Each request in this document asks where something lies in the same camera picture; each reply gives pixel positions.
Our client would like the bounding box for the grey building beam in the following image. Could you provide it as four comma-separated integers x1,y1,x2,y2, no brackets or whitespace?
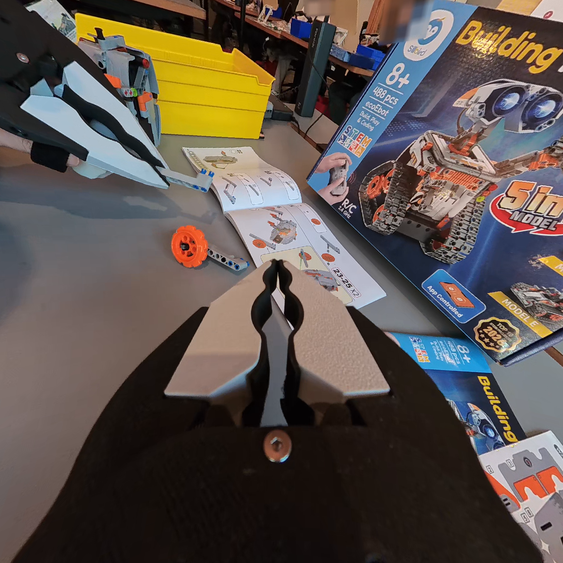
162,168,215,193

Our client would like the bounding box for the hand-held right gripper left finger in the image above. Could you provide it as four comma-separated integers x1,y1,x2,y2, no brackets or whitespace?
164,259,280,426

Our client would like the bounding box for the blue robot kit box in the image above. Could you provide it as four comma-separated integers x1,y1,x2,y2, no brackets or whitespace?
306,0,563,367

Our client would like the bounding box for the printed leaflet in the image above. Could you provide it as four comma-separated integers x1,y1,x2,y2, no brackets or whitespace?
26,0,76,43

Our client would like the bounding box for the grey desk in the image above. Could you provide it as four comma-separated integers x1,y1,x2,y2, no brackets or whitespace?
0,99,563,548

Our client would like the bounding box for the orange wheel on grey beam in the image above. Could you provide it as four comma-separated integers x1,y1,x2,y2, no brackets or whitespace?
170,225,250,272

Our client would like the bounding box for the person's left hand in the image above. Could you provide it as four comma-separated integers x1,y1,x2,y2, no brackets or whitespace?
0,131,83,169

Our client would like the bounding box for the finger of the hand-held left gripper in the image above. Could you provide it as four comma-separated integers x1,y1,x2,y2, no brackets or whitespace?
53,60,168,173
21,92,171,191

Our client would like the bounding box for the grey and orange sticker sheet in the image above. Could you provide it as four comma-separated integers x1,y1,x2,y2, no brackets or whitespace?
477,430,563,563

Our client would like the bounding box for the flat blue bin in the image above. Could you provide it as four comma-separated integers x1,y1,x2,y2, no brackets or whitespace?
355,43,389,72

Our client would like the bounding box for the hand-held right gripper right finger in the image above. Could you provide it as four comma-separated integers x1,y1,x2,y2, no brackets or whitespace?
280,260,391,426

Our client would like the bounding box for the black power cable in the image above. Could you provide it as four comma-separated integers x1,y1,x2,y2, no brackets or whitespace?
290,112,327,140

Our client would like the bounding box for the dark upright power unit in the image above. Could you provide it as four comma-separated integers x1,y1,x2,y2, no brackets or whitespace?
295,20,338,118

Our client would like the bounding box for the long background table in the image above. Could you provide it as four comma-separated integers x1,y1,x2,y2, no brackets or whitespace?
211,0,375,79

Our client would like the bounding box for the blue printed booklet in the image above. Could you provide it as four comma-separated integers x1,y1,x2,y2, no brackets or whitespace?
386,332,527,457

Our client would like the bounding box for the partly built toy robot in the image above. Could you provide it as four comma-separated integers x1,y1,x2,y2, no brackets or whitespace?
78,27,162,148

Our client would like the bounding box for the open instruction booklet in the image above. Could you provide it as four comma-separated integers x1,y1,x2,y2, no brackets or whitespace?
182,146,387,310

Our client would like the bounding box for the black power adapter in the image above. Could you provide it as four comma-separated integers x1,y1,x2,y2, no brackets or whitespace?
263,94,295,122

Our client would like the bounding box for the yellow plastic bin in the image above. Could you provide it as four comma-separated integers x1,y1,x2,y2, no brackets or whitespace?
75,12,276,140

